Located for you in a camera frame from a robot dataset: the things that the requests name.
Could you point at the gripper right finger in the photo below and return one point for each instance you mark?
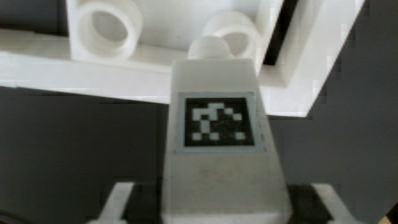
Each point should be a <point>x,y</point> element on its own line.
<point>317,205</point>

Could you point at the white U-shaped fence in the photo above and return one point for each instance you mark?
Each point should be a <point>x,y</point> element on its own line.
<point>40,68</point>

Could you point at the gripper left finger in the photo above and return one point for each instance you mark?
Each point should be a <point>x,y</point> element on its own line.
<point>131,205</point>

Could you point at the white chair seat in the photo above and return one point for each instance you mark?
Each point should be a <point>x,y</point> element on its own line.
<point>134,33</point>

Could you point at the white chair leg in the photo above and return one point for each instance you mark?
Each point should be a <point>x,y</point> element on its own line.
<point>223,184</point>

